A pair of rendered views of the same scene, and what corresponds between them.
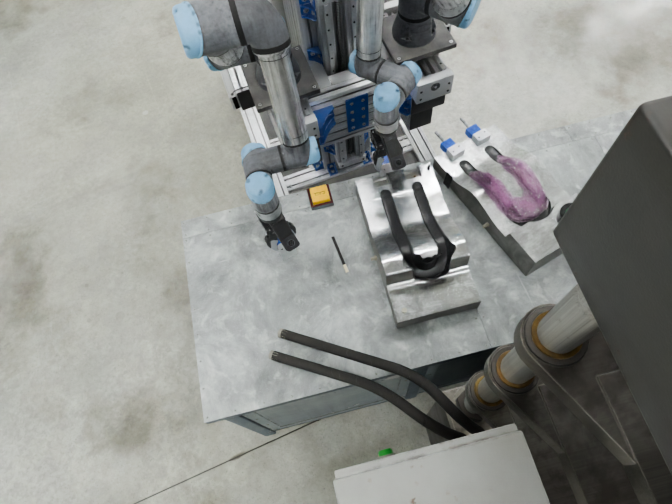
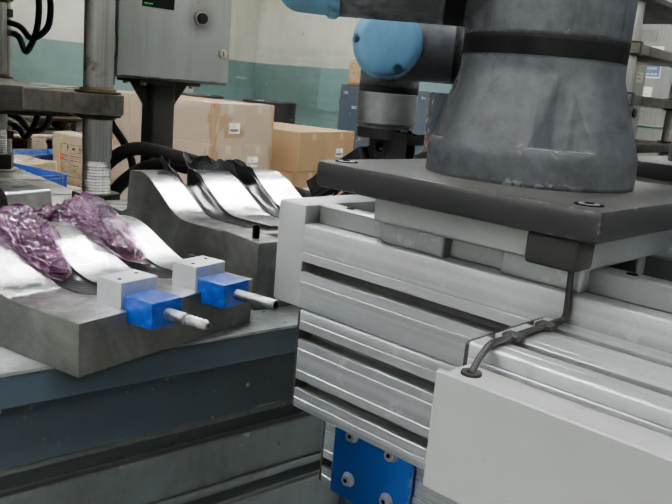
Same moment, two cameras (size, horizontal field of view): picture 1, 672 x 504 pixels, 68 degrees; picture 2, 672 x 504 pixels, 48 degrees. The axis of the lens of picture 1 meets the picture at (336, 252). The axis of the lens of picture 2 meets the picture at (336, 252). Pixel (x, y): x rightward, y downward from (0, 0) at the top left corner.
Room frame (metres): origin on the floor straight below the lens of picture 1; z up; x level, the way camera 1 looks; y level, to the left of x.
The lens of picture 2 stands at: (1.74, -0.87, 1.09)
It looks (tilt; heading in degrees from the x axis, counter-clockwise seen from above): 12 degrees down; 142
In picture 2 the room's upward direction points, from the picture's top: 5 degrees clockwise
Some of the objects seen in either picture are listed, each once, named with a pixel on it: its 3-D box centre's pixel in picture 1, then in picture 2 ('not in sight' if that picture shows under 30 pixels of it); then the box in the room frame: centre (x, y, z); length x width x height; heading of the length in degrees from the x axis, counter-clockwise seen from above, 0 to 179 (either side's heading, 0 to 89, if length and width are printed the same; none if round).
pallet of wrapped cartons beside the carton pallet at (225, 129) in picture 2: not in sight; (179, 162); (-3.25, 1.51, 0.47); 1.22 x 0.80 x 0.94; 17
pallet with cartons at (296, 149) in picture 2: not in sight; (264, 169); (-3.62, 2.45, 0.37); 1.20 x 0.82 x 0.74; 21
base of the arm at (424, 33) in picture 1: (414, 19); (535, 109); (1.37, -0.41, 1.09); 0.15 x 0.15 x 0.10
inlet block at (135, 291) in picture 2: (472, 130); (159, 311); (1.05, -0.55, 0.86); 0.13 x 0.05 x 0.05; 21
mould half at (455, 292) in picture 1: (414, 238); (236, 219); (0.67, -0.25, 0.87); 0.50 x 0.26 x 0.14; 4
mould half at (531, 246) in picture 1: (511, 191); (30, 254); (0.78, -0.61, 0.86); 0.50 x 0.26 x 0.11; 21
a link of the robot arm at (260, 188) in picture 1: (262, 192); not in sight; (0.77, 0.17, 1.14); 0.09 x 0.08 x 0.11; 5
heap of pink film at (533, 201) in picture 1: (512, 184); (37, 220); (0.78, -0.60, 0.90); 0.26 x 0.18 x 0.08; 21
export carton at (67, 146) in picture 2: not in sight; (94, 159); (-4.40, 1.30, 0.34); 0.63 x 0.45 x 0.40; 13
